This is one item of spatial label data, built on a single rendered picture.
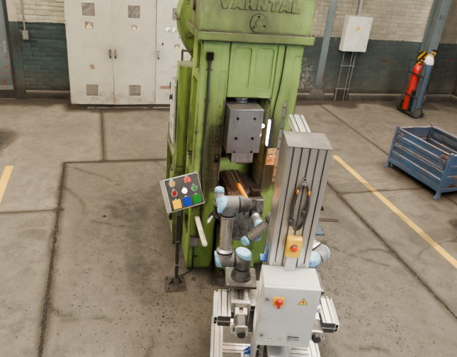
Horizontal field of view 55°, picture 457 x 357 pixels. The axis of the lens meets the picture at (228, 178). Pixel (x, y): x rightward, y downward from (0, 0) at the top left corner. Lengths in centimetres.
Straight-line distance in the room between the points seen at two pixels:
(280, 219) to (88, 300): 232
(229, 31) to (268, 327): 224
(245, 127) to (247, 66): 51
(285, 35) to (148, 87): 553
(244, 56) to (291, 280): 194
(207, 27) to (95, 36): 529
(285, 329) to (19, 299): 257
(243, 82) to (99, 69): 535
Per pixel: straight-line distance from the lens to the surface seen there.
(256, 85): 390
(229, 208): 297
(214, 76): 379
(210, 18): 365
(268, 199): 440
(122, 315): 420
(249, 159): 397
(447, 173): 701
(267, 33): 379
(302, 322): 286
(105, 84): 897
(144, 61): 891
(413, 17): 1168
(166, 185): 373
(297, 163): 246
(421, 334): 461
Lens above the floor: 292
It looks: 27 degrees down
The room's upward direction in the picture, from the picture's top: 6 degrees clockwise
